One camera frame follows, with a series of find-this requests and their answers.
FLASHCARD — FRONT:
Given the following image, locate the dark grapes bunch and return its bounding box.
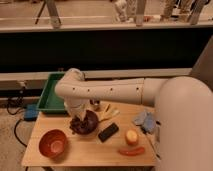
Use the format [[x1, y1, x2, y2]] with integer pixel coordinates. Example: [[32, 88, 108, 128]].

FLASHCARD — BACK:
[[70, 117, 97, 134]]

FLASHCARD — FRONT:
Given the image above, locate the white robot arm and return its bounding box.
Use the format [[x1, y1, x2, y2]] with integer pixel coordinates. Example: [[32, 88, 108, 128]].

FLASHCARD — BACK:
[[55, 69, 213, 171]]

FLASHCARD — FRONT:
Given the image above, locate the dark purple bowl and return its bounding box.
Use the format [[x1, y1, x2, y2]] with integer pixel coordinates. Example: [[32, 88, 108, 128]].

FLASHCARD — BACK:
[[69, 110, 100, 136]]

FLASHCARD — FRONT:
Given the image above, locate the red bowl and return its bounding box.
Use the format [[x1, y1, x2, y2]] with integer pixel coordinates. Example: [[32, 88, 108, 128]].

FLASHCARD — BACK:
[[39, 129, 67, 158]]

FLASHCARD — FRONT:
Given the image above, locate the green plastic tray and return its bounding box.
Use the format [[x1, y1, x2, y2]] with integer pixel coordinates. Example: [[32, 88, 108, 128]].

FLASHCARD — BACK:
[[37, 73, 66, 114]]

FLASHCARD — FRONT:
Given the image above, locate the black rectangular block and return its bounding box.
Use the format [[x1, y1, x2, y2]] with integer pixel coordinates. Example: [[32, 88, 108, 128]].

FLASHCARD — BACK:
[[98, 123, 119, 142]]

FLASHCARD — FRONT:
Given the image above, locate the blue power box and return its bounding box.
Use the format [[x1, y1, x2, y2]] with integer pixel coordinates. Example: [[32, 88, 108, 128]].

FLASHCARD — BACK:
[[24, 104, 38, 121]]

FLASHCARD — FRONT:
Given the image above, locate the blue cloth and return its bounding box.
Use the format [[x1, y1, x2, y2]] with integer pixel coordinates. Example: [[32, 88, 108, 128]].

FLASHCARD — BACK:
[[132, 111, 156, 134]]

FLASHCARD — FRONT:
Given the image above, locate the orange carrot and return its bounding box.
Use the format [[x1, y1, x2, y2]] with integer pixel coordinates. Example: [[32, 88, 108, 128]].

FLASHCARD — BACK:
[[118, 147, 145, 156]]

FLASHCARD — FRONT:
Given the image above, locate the black cable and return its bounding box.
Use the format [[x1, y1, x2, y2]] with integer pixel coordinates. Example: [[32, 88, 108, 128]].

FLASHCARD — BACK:
[[6, 96, 28, 148]]

